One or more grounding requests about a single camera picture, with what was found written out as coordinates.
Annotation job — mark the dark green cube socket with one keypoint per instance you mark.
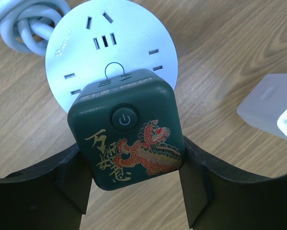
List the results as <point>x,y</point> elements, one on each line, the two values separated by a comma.
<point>128,129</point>

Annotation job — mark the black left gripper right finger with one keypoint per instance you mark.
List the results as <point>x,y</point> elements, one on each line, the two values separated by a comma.
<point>220,196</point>

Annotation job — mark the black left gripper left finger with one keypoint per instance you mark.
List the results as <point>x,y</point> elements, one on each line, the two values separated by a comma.
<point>50,195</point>

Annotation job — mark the white cube socket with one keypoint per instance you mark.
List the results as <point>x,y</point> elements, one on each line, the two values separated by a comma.
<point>265,107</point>

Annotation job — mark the round light blue power socket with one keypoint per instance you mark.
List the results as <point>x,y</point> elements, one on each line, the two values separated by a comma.
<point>100,39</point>

